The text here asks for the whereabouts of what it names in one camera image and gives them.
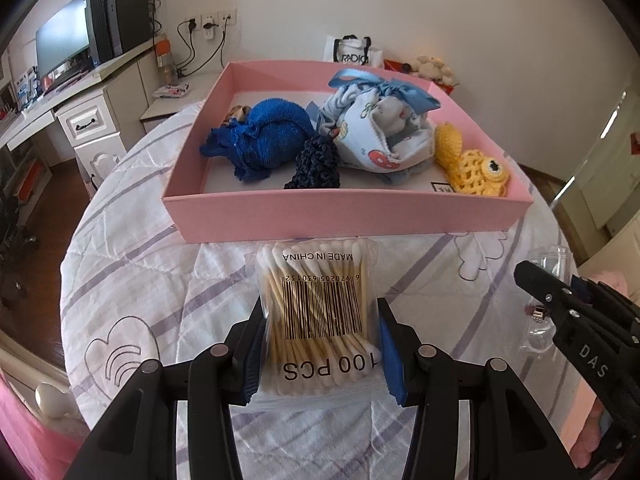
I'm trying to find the pink cardboard box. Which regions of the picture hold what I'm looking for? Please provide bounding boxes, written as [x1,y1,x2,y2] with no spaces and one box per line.
[162,60,533,245]

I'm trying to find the black computer monitor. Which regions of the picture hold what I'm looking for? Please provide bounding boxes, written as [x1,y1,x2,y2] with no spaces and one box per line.
[35,0,93,81]

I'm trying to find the pink printed packet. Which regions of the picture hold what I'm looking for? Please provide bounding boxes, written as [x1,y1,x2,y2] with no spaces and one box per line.
[152,82,191,100]

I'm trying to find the clear plastic pouch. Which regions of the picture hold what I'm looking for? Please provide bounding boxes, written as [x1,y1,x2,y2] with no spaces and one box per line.
[520,244,573,358]

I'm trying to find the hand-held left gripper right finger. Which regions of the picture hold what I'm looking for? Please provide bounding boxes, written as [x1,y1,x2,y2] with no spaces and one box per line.
[376,297,574,480]

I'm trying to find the beige plush toy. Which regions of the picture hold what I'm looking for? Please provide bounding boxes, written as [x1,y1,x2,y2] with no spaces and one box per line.
[415,54,456,83]

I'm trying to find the blue and white box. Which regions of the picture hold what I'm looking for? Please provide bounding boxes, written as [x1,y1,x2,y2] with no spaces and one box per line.
[12,67,41,106]

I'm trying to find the white bedside cabinet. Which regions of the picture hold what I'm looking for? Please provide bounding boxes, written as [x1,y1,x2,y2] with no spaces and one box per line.
[139,70,223,133]

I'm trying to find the white wardrobe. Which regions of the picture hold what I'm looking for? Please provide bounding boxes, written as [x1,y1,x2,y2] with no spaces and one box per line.
[550,75,640,271]

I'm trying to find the cream wooden bed frame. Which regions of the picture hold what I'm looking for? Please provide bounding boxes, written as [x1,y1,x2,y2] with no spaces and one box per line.
[0,330,83,421]

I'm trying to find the beige satin scrunchie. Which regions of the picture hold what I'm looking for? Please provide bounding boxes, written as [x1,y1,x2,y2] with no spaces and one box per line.
[223,104,253,126]

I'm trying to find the orange capped bottle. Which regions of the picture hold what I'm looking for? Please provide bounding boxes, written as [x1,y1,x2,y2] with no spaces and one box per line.
[155,35,176,83]

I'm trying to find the white desk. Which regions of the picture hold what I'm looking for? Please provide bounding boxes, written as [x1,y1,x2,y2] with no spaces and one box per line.
[0,35,168,186]

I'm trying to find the pink bed sheet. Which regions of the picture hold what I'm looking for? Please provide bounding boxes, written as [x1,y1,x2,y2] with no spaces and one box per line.
[0,370,93,480]

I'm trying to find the printed cloth with blue ribbons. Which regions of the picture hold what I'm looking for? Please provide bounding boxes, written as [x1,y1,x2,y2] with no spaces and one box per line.
[315,67,442,183]

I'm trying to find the cotton swab packet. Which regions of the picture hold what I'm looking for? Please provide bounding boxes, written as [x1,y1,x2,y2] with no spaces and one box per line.
[248,240,388,413]

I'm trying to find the black keyboard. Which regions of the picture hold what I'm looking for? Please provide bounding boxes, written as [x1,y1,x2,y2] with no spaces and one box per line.
[45,67,93,93]

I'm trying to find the black power cable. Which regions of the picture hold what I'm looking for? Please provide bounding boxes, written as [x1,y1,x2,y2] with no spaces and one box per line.
[216,17,232,69]
[175,20,197,79]

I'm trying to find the blue knitted cloth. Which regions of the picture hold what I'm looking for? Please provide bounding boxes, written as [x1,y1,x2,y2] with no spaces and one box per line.
[200,100,317,183]

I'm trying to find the yellow crochet toy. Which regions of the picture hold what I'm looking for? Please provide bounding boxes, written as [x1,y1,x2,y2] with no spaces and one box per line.
[432,122,511,198]

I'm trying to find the orange storage box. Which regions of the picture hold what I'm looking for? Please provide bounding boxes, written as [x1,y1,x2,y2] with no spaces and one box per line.
[10,157,53,201]

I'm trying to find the black computer tower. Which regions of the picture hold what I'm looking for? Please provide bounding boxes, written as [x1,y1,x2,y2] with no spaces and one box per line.
[87,0,153,63]

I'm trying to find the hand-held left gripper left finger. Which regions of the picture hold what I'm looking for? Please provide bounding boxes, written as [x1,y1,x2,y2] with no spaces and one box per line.
[65,297,268,480]

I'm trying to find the navy knitted scrunchie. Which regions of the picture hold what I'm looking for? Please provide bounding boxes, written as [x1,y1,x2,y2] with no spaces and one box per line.
[283,135,342,191]

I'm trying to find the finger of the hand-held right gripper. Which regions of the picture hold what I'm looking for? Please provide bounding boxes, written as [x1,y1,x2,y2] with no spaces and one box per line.
[514,259,569,312]
[571,276,637,312]

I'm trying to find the white tote bag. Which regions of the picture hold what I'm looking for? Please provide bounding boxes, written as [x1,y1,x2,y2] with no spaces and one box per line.
[324,35,385,68]

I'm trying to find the red toy box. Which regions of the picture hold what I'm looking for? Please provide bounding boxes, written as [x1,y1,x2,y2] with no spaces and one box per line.
[382,59,458,96]

